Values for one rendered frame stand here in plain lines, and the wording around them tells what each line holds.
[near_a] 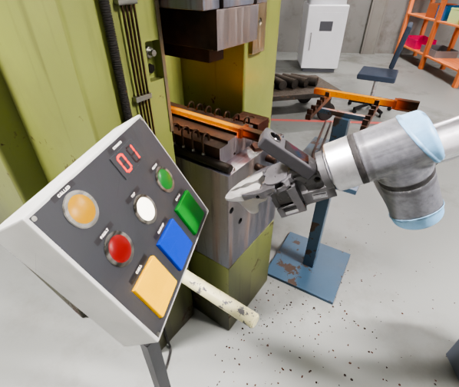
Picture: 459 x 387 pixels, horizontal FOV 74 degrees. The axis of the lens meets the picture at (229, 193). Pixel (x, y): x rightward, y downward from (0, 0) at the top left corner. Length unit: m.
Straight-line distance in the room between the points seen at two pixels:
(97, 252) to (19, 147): 0.82
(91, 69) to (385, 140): 0.63
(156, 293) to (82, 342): 1.25
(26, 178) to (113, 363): 0.90
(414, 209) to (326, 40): 5.33
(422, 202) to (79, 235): 0.55
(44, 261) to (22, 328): 1.48
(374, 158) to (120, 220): 0.42
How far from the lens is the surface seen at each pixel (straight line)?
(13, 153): 1.26
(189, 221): 0.66
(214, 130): 1.09
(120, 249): 0.51
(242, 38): 0.98
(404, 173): 0.56
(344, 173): 0.54
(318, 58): 5.88
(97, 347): 1.73
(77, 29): 0.79
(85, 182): 0.51
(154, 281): 0.55
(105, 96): 0.83
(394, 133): 0.54
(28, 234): 0.46
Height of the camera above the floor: 1.44
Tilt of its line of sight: 36 degrees down
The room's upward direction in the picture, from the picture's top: straight up
